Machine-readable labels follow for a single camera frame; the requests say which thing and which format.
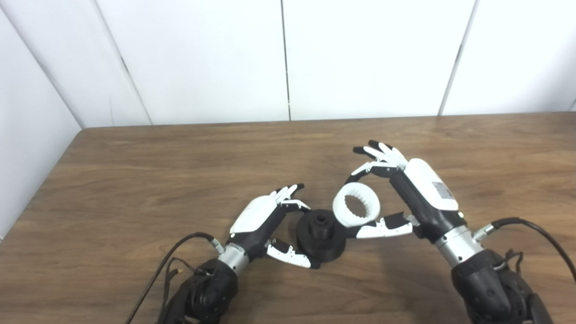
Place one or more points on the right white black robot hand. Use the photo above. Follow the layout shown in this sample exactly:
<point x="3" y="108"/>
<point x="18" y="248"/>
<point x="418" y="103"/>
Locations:
<point x="425" y="193"/>

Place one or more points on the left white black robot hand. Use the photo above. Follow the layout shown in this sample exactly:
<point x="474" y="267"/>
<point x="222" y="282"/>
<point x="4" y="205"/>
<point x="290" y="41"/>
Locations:
<point x="256" y="216"/>

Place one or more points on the round black plastic part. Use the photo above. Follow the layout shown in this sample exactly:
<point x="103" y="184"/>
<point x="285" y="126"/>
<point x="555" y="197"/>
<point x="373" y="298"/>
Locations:
<point x="321" y="243"/>

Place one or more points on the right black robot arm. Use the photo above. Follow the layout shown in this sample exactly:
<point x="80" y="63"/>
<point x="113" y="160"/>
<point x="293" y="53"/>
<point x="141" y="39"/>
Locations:
<point x="486" y="283"/>

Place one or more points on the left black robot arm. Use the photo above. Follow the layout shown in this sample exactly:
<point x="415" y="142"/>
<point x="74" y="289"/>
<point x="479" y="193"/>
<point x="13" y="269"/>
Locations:
<point x="211" y="288"/>

